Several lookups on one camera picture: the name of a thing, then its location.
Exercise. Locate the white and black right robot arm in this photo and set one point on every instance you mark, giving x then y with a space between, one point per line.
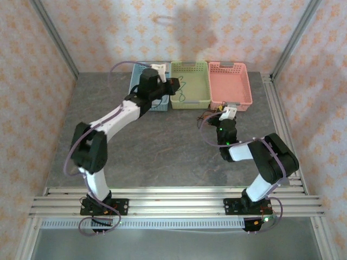
271 159

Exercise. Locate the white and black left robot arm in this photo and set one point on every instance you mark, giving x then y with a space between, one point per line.
114 119

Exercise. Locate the green perforated plastic basket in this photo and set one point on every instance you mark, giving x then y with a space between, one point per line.
195 86

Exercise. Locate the blue perforated plastic basket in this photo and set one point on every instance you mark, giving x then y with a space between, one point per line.
161 107

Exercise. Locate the pink perforated plastic basket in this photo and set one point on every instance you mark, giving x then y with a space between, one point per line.
230 84

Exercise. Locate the aluminium side rail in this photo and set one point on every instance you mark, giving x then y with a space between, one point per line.
279 113

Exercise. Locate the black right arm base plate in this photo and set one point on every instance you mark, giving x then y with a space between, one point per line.
230 207

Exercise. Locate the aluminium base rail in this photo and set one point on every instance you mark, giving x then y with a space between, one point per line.
176 205

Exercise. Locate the aluminium frame post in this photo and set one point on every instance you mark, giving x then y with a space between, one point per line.
54 35
295 38

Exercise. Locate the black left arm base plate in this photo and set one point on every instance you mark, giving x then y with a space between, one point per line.
122 207

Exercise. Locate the aluminium frame leg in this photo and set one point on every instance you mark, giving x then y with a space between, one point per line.
27 238
324 238

